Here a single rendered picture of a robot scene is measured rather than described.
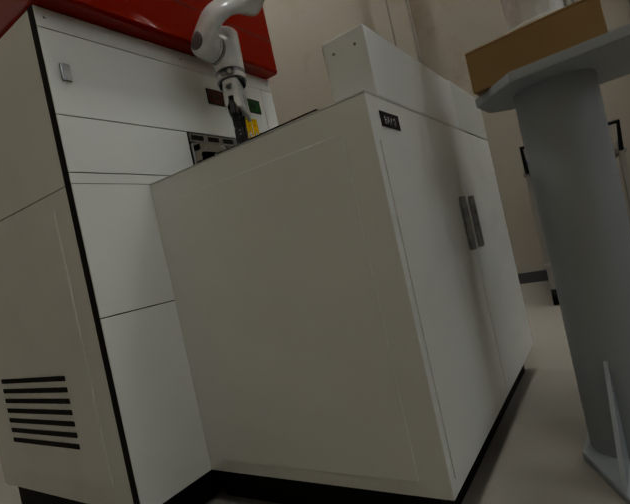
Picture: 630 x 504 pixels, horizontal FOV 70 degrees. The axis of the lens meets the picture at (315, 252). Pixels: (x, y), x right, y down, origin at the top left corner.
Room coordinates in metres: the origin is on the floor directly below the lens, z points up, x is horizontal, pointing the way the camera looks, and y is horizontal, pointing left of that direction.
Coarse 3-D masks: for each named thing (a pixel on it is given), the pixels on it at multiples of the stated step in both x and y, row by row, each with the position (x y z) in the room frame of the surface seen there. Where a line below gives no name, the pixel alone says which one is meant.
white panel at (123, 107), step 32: (32, 32) 0.99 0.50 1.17; (64, 32) 1.02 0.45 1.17; (96, 32) 1.09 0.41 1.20; (64, 64) 1.00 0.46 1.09; (96, 64) 1.08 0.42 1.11; (128, 64) 1.15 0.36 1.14; (160, 64) 1.24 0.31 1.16; (192, 64) 1.34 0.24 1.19; (64, 96) 1.00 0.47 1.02; (96, 96) 1.06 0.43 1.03; (128, 96) 1.13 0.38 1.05; (160, 96) 1.22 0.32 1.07; (192, 96) 1.32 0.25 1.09; (256, 96) 1.57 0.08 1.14; (64, 128) 0.98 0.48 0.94; (96, 128) 1.05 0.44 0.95; (128, 128) 1.12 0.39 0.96; (160, 128) 1.20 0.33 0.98; (192, 128) 1.29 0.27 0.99; (224, 128) 1.41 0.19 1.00; (64, 160) 0.98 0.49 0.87; (96, 160) 1.03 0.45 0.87; (128, 160) 1.10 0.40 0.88; (160, 160) 1.18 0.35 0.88; (192, 160) 1.27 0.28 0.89
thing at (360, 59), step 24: (360, 24) 0.84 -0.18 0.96; (336, 48) 0.87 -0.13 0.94; (360, 48) 0.85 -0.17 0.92; (384, 48) 0.91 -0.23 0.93; (336, 72) 0.88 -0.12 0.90; (360, 72) 0.85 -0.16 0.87; (384, 72) 0.89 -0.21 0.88; (408, 72) 1.01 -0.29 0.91; (432, 72) 1.17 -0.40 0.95; (336, 96) 0.89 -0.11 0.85; (384, 96) 0.86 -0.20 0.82; (408, 96) 0.98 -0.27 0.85; (432, 96) 1.13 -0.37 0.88; (456, 120) 1.28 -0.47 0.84
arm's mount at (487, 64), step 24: (528, 24) 0.89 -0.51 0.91; (552, 24) 0.86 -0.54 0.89; (576, 24) 0.84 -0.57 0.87; (600, 24) 0.82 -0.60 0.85; (480, 48) 0.95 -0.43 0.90; (504, 48) 0.92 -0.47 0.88; (528, 48) 0.89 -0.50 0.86; (552, 48) 0.87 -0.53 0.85; (480, 72) 0.95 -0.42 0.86; (504, 72) 0.92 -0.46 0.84
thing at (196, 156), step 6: (192, 144) 1.27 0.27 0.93; (198, 144) 1.29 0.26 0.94; (204, 144) 1.31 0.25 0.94; (210, 144) 1.33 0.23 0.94; (192, 150) 1.27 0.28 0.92; (198, 150) 1.28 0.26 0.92; (204, 150) 1.30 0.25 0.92; (210, 150) 1.32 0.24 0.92; (216, 150) 1.34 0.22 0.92; (192, 156) 1.28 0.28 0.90; (198, 156) 1.28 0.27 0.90; (198, 162) 1.27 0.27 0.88
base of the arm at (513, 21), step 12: (504, 0) 0.97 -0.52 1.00; (516, 0) 0.94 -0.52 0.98; (528, 0) 0.92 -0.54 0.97; (540, 0) 0.91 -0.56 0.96; (552, 0) 0.91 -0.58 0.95; (564, 0) 0.91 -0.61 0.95; (576, 0) 0.91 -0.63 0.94; (504, 12) 0.98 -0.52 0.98; (516, 12) 0.94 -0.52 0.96; (528, 12) 0.92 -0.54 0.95; (540, 12) 0.91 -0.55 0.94; (552, 12) 0.87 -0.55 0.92; (516, 24) 0.95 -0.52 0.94
